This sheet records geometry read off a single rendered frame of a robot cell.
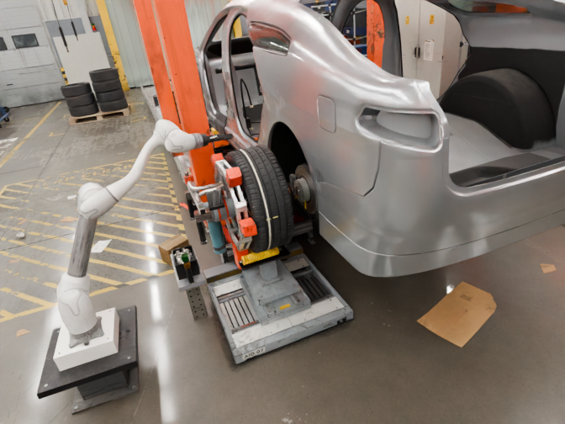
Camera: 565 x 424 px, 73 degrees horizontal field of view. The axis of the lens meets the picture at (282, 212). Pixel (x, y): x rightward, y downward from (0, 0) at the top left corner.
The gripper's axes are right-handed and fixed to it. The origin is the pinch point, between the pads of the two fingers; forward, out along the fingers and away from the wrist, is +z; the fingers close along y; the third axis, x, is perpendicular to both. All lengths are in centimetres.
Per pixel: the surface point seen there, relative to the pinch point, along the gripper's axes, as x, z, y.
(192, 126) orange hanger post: 14.0, -8.5, -23.0
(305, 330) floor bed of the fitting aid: -132, 10, 12
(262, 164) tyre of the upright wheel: -23.6, -1.5, 27.3
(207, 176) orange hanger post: -18.5, 0.2, -35.6
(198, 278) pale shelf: -82, -32, -27
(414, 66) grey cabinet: 96, 500, -112
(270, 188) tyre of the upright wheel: -38, -5, 33
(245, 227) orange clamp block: -55, -23, 26
